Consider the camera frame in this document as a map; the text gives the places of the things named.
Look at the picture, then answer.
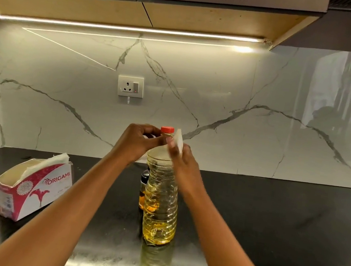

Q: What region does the red and white tissue box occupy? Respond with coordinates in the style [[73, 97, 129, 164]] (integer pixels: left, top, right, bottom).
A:
[[0, 151, 77, 230]]

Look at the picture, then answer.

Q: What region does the person's right forearm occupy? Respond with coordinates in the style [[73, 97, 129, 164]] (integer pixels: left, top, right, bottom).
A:
[[174, 184, 302, 266]]

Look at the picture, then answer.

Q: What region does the person's left hand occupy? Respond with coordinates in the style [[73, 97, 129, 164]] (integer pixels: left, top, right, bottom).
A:
[[108, 119, 173, 172]]

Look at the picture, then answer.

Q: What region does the black stone countertop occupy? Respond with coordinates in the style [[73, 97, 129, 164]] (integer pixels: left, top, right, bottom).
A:
[[0, 135, 351, 266]]

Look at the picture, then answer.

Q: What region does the stack of white tissues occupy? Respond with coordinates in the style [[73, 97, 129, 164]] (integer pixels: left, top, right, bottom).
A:
[[19, 147, 71, 188]]

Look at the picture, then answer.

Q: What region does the wall cabinet body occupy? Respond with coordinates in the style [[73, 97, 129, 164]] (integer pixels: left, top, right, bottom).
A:
[[0, 0, 322, 65]]

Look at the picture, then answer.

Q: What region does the large clear plastic oil bottle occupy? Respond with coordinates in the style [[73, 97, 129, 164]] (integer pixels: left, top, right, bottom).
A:
[[134, 123, 192, 248]]

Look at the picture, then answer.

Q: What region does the single white tissue sheet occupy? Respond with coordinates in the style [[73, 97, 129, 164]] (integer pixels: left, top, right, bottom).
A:
[[169, 127, 186, 156]]

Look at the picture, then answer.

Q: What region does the small glass oil bottle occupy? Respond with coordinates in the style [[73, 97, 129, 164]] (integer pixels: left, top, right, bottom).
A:
[[136, 168, 152, 211]]

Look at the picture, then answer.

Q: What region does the LED strip light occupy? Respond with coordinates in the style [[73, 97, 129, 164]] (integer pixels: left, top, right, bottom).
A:
[[0, 0, 264, 58]]

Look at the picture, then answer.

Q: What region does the person's left forearm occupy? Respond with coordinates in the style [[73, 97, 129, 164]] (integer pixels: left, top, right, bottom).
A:
[[0, 133, 133, 266]]

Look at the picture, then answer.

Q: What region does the person's right hand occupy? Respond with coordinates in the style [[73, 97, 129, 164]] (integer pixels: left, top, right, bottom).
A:
[[157, 135, 213, 203]]

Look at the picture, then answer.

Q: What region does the white wall socket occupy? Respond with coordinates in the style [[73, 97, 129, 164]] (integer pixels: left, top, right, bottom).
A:
[[115, 74, 146, 100]]

